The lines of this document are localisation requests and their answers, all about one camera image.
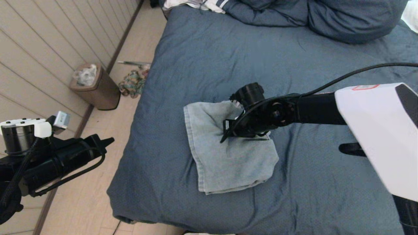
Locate clear plastic bin bag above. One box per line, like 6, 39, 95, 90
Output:
72, 64, 98, 86

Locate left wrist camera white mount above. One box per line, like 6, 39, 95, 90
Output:
0, 111, 71, 138

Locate brown trash bin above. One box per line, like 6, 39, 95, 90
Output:
70, 63, 121, 110

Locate blue bed cover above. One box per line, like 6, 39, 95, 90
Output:
108, 0, 418, 235

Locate thin silver metal rod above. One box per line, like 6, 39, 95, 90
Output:
118, 61, 151, 68

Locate white pillow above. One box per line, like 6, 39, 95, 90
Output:
401, 0, 418, 34

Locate crumpled blue duvet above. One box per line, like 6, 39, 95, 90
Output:
224, 0, 409, 44

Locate multicoloured rag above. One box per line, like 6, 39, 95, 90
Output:
119, 69, 147, 99

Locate thin black left gripper cable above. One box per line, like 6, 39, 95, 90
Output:
31, 147, 106, 197

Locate light blue denim shorts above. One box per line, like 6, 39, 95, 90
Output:
184, 101, 280, 195

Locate white striped garment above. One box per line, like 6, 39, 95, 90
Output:
163, 0, 231, 14

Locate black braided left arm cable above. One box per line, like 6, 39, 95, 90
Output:
0, 137, 43, 209

